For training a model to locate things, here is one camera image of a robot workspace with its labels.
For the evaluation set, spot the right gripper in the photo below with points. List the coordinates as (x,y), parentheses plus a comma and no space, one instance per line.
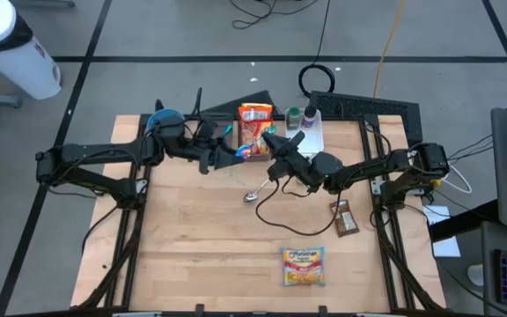
(291,163)

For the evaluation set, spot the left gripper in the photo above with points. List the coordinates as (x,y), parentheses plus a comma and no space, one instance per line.
(203,141)

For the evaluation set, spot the red ramen packet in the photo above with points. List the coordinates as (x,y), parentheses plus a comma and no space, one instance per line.
(253,134)

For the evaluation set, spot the green-lid spice jar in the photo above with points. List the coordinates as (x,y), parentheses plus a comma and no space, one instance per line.
(294,115)

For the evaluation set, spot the orange ramen packet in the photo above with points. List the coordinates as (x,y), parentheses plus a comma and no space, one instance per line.
(255,113)

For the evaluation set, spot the black-lid spice jar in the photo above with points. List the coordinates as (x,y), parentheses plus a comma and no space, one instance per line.
(310,113)

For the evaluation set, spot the blue bowl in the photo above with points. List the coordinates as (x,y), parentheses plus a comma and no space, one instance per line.
(161,115)

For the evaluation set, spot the brown snack bar packet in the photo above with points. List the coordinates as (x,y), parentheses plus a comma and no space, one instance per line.
(345,218)

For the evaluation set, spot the blue ramen packet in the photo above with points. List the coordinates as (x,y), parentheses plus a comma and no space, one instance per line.
(303,266)

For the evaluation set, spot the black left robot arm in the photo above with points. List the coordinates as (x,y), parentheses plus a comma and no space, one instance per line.
(95,154)

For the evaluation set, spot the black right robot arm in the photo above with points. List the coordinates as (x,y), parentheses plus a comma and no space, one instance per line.
(368,169)

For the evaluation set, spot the grey plastic bin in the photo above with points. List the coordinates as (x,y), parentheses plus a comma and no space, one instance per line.
(220,118)
(258,157)

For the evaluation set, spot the white plastic bin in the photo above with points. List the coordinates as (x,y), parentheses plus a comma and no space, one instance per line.
(313,141)

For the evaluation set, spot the black wedge-shaped panel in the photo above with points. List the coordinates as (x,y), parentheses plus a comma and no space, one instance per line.
(231,105)

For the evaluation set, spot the small black clamp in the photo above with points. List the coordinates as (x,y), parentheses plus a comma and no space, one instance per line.
(199,308)
(322,309)

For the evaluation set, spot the yellow plug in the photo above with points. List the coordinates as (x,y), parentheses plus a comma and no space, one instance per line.
(435,180)

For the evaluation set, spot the white paper sheet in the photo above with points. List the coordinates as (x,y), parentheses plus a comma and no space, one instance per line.
(445,246)

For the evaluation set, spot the black support bar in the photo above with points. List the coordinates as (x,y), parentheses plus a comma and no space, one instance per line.
(460,224)

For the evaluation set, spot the white trash can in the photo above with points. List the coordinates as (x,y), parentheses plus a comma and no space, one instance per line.
(20,66)

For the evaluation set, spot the grey metal bar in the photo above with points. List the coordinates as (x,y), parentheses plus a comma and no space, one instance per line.
(46,2)

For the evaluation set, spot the white computer mouse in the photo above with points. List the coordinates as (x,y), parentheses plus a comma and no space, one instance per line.
(475,275)

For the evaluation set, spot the black aluminium table frame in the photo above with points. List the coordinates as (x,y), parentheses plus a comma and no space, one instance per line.
(370,120)

